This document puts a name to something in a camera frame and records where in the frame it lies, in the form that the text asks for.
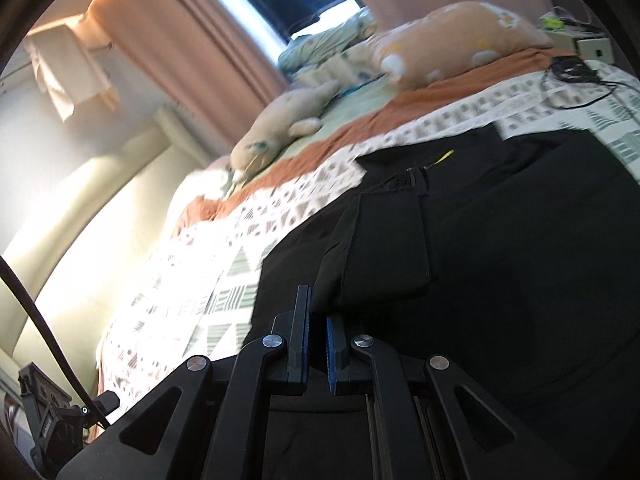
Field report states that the black shirt with yellow stripes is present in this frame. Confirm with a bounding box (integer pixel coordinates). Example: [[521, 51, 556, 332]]
[[248, 126, 639, 479]]

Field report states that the hanging white shirt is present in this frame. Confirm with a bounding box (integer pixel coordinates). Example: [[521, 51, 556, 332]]
[[25, 25, 119, 122]]

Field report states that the white bedside table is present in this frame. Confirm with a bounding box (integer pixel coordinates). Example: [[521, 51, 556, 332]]
[[544, 26, 615, 65]]

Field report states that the light green crumpled blanket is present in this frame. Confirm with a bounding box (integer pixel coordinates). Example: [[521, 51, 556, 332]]
[[277, 8, 378, 75]]

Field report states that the cream padded headboard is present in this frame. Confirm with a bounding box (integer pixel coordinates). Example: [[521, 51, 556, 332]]
[[3, 105, 215, 384]]

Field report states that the beige seal plush toy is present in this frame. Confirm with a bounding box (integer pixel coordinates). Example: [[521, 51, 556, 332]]
[[230, 80, 341, 182]]

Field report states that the left pink curtain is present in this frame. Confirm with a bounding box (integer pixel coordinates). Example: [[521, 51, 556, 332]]
[[88, 0, 286, 146]]

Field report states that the patterned white duvet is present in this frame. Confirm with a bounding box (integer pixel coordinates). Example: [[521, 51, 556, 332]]
[[96, 50, 639, 408]]

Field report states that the white pillow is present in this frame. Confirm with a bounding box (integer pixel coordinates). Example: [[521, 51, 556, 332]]
[[163, 168, 231, 236]]

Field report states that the black device with cable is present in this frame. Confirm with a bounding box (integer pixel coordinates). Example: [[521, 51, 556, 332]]
[[539, 55, 639, 110]]

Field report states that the orange floral pillow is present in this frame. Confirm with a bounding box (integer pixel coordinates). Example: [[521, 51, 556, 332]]
[[368, 1, 552, 90]]

